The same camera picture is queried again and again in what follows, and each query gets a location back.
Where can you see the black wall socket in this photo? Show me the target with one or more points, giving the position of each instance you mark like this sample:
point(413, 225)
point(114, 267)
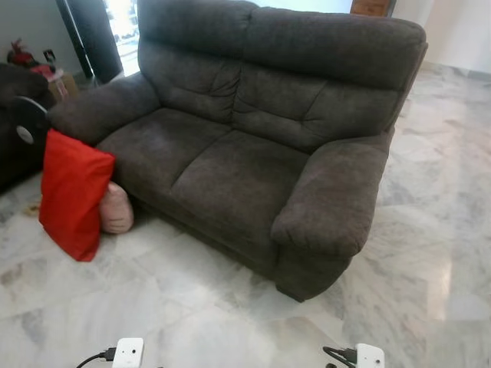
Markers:
point(50, 56)

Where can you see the dark brown door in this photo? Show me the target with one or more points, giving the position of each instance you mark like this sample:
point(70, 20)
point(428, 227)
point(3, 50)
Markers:
point(96, 38)

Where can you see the red plastic package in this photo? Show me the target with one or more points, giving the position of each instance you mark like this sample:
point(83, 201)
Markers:
point(42, 70)

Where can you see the black and white table fan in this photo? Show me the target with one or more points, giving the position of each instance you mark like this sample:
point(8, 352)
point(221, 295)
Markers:
point(34, 115)

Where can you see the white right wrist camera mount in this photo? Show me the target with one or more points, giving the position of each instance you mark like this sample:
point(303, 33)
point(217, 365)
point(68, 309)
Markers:
point(370, 357)

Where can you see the dark brown two-seat sofa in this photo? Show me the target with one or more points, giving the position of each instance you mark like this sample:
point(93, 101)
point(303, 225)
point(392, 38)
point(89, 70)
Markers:
point(230, 153)

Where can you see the cardboard box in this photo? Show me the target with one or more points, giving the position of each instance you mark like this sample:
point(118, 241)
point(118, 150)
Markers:
point(65, 86)

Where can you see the red pillow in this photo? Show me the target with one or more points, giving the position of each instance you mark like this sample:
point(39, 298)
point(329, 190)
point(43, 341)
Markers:
point(73, 192)

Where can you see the pink plush pillow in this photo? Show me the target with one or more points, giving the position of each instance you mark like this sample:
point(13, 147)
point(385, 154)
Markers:
point(116, 211)

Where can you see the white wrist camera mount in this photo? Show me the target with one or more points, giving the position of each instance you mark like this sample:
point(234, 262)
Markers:
point(128, 354)
point(370, 357)

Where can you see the brown wooden cabinet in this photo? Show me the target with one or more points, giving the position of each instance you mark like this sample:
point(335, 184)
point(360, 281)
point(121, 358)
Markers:
point(372, 8)

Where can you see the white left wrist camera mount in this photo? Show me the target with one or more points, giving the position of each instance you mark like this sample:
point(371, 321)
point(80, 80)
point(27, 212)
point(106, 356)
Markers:
point(128, 354)

